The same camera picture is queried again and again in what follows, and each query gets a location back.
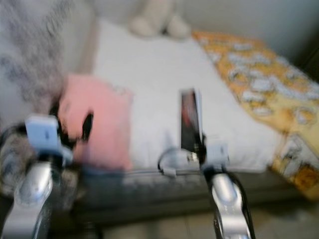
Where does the pink pillow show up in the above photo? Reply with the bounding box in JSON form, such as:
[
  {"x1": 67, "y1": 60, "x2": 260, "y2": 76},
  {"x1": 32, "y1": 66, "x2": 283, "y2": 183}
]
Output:
[{"x1": 57, "y1": 74, "x2": 134, "y2": 172}]

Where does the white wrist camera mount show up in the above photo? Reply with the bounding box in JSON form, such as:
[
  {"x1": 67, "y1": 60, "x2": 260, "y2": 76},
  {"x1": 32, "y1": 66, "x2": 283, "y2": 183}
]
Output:
[
  {"x1": 205, "y1": 143, "x2": 230, "y2": 167},
  {"x1": 25, "y1": 115, "x2": 59, "y2": 152}
]

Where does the grey mattress side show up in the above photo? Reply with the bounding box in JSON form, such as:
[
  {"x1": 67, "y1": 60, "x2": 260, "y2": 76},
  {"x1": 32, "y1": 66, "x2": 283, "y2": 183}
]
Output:
[{"x1": 75, "y1": 167, "x2": 319, "y2": 225}]

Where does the white quilted bed sheet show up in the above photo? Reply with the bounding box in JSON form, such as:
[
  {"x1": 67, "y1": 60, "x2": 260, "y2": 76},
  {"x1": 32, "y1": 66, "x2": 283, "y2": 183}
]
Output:
[{"x1": 92, "y1": 17, "x2": 285, "y2": 172}]

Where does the cream plush toy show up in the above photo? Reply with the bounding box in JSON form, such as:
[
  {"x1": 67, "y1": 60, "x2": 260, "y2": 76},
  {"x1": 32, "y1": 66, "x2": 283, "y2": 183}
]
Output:
[{"x1": 127, "y1": 0, "x2": 192, "y2": 40}]

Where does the grey patterned curtain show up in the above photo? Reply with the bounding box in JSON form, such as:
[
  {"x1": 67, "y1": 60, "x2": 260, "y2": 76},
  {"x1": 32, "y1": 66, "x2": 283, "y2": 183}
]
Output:
[{"x1": 0, "y1": 0, "x2": 95, "y2": 200}]

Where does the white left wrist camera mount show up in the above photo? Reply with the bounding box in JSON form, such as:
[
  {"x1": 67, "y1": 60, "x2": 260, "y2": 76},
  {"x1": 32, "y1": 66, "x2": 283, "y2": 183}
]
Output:
[{"x1": 25, "y1": 115, "x2": 59, "y2": 152}]

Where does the dark book with red print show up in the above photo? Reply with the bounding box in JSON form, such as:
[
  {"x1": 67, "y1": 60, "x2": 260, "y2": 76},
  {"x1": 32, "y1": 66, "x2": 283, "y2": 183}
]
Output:
[{"x1": 180, "y1": 89, "x2": 204, "y2": 152}]

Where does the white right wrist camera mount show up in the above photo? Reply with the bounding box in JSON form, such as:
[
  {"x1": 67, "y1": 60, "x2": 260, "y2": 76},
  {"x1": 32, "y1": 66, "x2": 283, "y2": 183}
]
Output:
[{"x1": 205, "y1": 143, "x2": 230, "y2": 167}]

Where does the yellow egg cartoon quilt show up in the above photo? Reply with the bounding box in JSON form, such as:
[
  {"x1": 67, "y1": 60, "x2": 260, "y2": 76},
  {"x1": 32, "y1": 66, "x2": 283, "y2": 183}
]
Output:
[{"x1": 192, "y1": 30, "x2": 319, "y2": 200}]

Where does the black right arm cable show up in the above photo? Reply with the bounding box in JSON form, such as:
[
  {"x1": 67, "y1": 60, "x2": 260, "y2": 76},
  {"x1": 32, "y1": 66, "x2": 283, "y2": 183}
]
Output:
[{"x1": 158, "y1": 148, "x2": 200, "y2": 177}]

